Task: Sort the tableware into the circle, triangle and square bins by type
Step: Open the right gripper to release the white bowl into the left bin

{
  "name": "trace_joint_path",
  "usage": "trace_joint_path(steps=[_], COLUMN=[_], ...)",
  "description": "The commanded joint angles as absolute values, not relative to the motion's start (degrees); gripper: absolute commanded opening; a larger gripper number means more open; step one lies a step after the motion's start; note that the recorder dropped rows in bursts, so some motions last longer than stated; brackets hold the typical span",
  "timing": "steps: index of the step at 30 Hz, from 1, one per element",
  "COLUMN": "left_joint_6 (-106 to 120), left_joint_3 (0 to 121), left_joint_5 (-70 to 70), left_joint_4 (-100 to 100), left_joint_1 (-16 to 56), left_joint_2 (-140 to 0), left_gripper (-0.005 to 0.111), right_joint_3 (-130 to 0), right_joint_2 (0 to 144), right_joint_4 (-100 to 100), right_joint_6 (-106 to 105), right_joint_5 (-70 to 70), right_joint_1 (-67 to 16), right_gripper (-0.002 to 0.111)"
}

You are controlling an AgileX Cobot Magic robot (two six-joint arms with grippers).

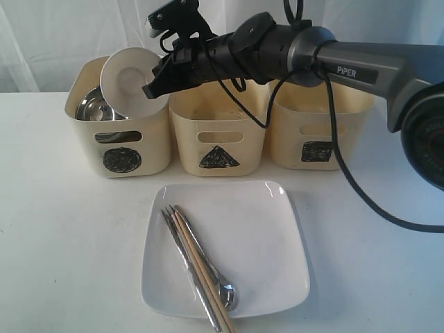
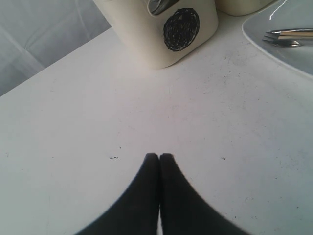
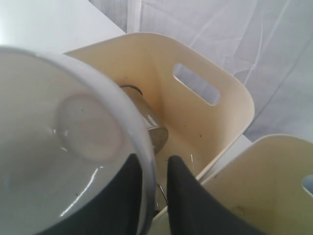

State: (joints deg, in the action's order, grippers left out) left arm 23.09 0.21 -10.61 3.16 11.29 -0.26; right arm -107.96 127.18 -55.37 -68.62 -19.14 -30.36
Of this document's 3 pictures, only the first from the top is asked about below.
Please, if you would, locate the stainless steel bowl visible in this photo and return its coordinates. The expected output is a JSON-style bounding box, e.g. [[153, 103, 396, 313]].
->
[[74, 86, 139, 144]]

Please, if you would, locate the right wooden chopstick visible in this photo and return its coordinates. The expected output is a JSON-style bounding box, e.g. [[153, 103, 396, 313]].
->
[[173, 212, 237, 333]]

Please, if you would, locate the cream bin with square mark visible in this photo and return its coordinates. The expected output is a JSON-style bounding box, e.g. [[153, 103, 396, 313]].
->
[[269, 83, 375, 171]]

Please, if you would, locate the cream bin with circle mark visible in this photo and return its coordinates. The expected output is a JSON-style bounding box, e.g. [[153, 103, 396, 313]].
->
[[65, 56, 172, 178]]

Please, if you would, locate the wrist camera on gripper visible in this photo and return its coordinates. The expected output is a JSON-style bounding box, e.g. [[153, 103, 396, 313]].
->
[[147, 0, 216, 40]]

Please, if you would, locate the stainless steel fork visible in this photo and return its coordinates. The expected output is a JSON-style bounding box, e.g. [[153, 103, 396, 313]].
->
[[161, 210, 223, 332]]

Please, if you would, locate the stainless steel spoon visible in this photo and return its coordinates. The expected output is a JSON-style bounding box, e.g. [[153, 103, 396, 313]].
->
[[172, 205, 239, 311]]

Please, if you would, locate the cream bin with triangle mark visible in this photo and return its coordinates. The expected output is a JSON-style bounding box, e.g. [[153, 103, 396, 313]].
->
[[169, 80, 270, 177]]

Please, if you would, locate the black cable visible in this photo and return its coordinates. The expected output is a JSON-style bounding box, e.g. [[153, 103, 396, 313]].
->
[[159, 0, 444, 232]]

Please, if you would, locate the white plastic bowl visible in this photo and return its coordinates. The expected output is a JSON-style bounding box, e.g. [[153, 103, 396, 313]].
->
[[100, 47, 169, 119]]

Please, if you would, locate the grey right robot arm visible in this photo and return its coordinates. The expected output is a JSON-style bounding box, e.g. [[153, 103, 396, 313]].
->
[[144, 9, 443, 188]]

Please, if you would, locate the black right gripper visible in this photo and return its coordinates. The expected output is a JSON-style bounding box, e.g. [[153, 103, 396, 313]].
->
[[142, 12, 298, 99]]

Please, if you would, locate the white square plate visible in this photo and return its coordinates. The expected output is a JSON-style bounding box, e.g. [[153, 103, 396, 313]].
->
[[141, 180, 310, 318]]

